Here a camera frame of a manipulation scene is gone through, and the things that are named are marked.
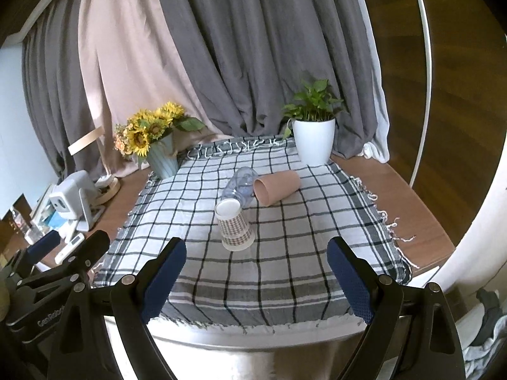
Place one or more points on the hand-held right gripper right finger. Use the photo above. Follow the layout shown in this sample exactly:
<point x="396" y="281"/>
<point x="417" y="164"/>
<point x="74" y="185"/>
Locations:
<point x="350" y="281"/>

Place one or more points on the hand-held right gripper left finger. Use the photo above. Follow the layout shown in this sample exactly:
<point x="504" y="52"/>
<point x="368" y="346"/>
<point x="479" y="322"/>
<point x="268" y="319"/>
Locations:
<point x="165" y="281"/>

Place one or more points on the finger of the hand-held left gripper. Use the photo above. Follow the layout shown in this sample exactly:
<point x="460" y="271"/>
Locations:
<point x="42" y="246"/>
<point x="85" y="251"/>

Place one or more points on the pink cup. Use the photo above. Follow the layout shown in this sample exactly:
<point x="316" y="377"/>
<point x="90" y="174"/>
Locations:
<point x="277" y="188"/>

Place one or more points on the clear plastic cup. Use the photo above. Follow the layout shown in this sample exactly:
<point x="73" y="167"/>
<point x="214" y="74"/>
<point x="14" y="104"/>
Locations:
<point x="241" y="184"/>

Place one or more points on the brown patterned paper cup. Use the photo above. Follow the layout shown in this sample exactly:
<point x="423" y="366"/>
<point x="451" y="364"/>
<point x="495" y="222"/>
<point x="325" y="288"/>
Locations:
<point x="235" y="231"/>

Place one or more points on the white remote control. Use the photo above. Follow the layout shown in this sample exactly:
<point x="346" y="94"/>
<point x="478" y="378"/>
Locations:
<point x="70" y="248"/>

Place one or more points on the blue white packet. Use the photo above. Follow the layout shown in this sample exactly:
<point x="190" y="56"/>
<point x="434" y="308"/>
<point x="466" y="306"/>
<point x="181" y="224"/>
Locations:
<point x="53" y="219"/>

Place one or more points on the white box-shaped device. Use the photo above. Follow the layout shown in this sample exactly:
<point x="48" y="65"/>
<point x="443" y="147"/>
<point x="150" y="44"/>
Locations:
<point x="73" y="196"/>

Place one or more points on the black white checkered tablecloth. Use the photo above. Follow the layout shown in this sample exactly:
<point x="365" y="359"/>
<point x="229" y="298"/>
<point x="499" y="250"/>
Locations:
<point x="277" y="253"/>

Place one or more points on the sunflower bouquet in blue vase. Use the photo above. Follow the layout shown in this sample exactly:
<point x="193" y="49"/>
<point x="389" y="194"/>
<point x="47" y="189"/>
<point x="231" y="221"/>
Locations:
<point x="160" y="158"/>

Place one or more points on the white curved panel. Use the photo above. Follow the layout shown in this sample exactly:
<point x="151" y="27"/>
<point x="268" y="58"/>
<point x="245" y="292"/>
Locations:
<point x="479" y="245"/>

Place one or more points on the green plant in white pot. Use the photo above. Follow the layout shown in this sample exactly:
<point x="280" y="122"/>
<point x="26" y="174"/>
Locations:
<point x="315" y="138"/>

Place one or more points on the grey curtain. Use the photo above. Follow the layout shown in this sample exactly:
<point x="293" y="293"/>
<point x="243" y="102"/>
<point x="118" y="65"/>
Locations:
<point x="257" y="47"/>
<point x="51" y="87"/>

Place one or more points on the pink curtain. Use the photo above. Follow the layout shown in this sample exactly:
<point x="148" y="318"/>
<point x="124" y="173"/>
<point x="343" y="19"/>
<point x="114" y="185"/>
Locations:
<point x="130" y="67"/>

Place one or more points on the white curved pole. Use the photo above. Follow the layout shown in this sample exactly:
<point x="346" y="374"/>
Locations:
<point x="427" y="67"/>

